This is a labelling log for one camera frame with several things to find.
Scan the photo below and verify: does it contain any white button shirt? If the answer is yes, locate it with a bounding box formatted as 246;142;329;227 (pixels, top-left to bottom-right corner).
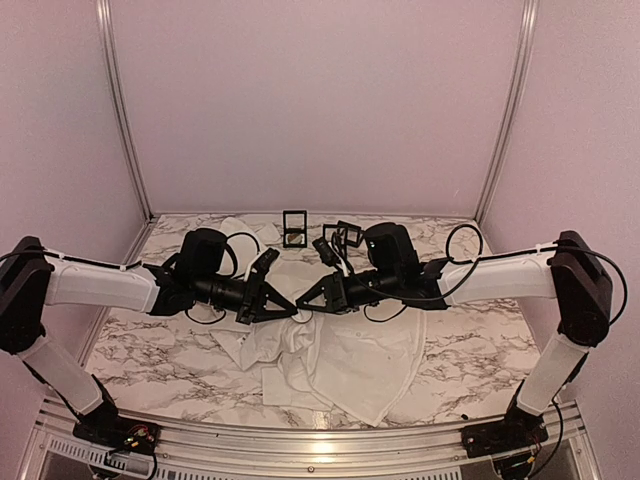
199;217;429;429

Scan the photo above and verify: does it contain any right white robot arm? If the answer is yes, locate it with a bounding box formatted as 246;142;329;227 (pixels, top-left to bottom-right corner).
296;222;617;448

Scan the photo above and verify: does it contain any black display frame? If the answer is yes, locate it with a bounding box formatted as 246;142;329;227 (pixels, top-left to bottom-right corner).
282;209;308;249
322;223;341;246
337;220;363;248

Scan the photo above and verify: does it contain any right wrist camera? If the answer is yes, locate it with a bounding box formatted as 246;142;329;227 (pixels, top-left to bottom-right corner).
312;235;352;276

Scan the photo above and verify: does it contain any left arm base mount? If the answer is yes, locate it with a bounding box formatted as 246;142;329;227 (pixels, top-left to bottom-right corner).
72;383;160;456

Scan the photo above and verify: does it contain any green round brooch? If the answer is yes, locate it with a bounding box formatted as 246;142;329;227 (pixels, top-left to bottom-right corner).
287;229;304;242

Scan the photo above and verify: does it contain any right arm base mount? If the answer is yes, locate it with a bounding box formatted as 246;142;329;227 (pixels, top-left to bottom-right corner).
461;387;549;458

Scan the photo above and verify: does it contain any black display frame middle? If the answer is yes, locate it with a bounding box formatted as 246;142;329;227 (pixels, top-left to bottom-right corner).
322;223;341;246

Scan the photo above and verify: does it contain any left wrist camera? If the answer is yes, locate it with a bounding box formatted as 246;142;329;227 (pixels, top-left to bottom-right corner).
243;248;280;281

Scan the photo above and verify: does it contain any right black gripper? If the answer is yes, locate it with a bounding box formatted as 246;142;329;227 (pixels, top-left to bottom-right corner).
294;267;401;315

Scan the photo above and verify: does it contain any black display frame right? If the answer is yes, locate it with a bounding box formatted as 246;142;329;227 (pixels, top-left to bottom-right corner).
337;220;363;248

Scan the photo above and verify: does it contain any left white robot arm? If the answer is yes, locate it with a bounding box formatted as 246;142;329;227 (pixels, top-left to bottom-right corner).
1;228;297;445

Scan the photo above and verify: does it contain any right aluminium corner post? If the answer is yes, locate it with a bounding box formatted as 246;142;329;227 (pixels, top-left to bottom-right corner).
474;0;540;225

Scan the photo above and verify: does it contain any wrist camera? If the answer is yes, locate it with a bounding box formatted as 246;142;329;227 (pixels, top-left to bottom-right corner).
243;248;280;281
312;235;352;276

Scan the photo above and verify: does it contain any left aluminium corner post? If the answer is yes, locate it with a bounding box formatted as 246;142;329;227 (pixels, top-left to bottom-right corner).
94;0;154;221

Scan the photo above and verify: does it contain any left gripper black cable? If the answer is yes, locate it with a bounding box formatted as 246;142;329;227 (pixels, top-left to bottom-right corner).
184;230;266;326

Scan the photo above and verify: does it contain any black display frame left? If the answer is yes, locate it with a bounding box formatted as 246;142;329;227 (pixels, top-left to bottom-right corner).
282;209;308;249

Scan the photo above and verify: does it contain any aluminium corner post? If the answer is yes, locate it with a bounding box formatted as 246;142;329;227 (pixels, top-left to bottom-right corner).
474;0;540;225
94;0;154;221

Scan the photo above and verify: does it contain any aluminium front rail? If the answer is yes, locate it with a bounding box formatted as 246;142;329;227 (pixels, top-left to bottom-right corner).
19;399;604;480

